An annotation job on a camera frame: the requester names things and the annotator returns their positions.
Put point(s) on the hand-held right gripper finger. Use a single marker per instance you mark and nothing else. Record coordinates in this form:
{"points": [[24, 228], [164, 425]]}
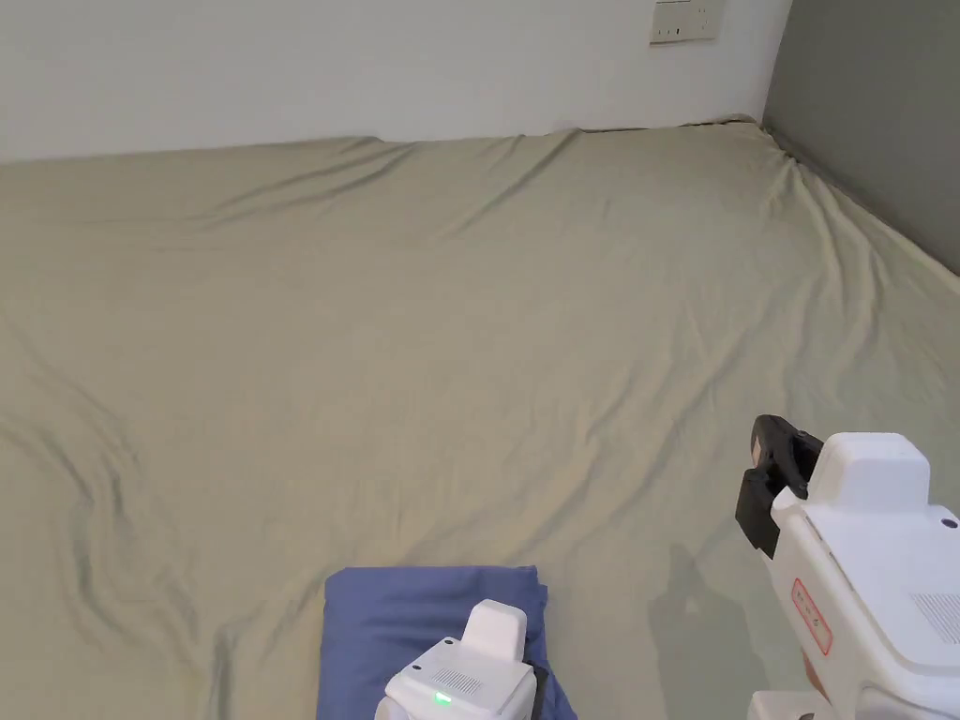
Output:
{"points": [[784, 450], [756, 514]]}

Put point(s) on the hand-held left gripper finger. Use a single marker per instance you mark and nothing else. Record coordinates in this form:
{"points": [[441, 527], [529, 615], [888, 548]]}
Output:
{"points": [[540, 694]]}

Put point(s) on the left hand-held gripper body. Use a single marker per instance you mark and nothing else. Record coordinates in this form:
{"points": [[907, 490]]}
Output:
{"points": [[465, 679]]}

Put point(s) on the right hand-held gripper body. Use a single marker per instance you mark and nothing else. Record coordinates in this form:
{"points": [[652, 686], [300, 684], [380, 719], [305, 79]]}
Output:
{"points": [[877, 585]]}

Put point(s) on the blue garment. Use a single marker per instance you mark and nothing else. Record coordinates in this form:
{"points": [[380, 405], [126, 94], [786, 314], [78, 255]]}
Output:
{"points": [[382, 630]]}

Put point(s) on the person's right hand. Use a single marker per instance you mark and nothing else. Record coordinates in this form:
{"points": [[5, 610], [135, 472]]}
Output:
{"points": [[808, 671]]}

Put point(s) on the bed with beige sheet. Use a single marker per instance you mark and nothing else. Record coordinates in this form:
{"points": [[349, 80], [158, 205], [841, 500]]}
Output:
{"points": [[420, 337]]}

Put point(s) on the grey padded headboard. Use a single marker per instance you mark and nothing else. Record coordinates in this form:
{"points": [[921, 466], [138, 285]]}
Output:
{"points": [[870, 112]]}

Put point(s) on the white wall socket panel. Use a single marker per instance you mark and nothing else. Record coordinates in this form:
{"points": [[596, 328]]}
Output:
{"points": [[686, 20]]}

